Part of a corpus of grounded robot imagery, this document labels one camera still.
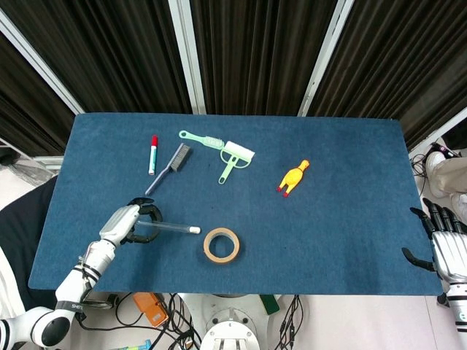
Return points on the person leg in beige trousers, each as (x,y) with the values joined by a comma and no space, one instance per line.
(450,175)

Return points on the red capped whiteboard marker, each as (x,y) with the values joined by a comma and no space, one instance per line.
(153,155)

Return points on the transparent tube with white cap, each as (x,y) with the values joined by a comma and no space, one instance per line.
(171,226)

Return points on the orange handheld device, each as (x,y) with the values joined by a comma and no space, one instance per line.
(150,309)

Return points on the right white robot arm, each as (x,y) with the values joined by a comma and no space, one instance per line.
(458,310)

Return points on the green rectangular block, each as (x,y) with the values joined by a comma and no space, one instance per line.
(269,304)

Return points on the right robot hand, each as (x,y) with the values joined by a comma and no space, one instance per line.
(443,248)

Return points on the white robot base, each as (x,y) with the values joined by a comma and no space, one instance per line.
(229,328)

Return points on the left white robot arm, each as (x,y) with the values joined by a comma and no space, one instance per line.
(73,288)

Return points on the green comb brush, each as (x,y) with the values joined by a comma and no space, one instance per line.
(202,139)

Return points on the brown tape roll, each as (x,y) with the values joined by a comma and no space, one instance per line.
(221,245)

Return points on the blue felt table mat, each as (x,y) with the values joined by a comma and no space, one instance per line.
(255,218)

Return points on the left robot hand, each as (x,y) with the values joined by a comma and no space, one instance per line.
(127,222)

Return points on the yellow rubber chicken toy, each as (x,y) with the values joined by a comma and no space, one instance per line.
(292,177)

